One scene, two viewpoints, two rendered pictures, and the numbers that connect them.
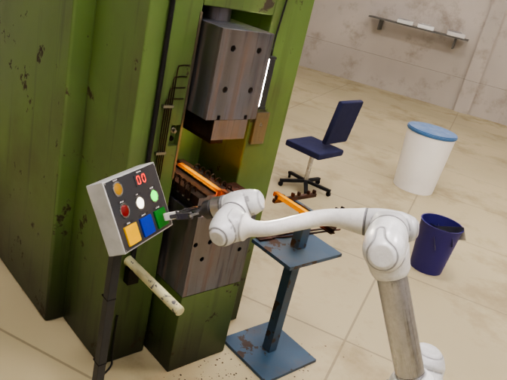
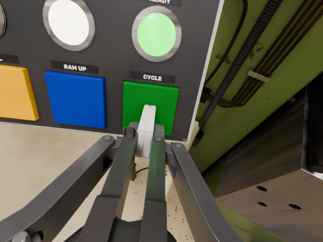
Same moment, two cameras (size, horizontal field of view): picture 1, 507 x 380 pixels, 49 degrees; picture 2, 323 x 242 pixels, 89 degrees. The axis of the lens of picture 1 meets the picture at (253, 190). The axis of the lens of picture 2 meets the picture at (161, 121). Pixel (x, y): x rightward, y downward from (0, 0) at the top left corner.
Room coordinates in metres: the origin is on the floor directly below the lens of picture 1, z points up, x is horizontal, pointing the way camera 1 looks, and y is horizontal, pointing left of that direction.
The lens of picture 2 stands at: (2.01, 0.21, 1.20)
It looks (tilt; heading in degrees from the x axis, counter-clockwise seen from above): 57 degrees down; 66
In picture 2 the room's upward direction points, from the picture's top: 11 degrees clockwise
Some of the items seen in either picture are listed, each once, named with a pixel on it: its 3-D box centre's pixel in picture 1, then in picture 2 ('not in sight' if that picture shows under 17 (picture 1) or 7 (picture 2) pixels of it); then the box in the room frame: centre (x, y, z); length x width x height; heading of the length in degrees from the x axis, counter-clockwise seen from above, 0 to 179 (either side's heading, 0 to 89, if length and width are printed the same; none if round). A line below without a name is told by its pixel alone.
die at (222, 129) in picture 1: (202, 114); not in sight; (2.61, 0.32, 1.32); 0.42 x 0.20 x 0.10; 46
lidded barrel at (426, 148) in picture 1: (422, 158); not in sight; (6.35, -1.84, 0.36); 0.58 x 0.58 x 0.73
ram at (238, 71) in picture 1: (219, 64); not in sight; (2.64, 0.29, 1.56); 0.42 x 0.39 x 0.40; 46
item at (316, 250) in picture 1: (297, 247); not in sight; (2.69, -0.30, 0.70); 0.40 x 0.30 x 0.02; 135
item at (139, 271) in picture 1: (153, 284); (172, 169); (2.15, 0.34, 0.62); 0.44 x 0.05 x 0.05; 46
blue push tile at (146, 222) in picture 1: (146, 225); (79, 100); (1.96, 0.38, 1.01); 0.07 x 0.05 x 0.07; 161
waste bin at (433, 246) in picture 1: (437, 244); not in sight; (4.28, -1.59, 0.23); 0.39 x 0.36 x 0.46; 71
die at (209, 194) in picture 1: (189, 182); not in sight; (2.61, 0.32, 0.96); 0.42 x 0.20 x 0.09; 46
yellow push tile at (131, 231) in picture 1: (131, 234); (6, 91); (1.86, 0.41, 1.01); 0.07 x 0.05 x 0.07; 161
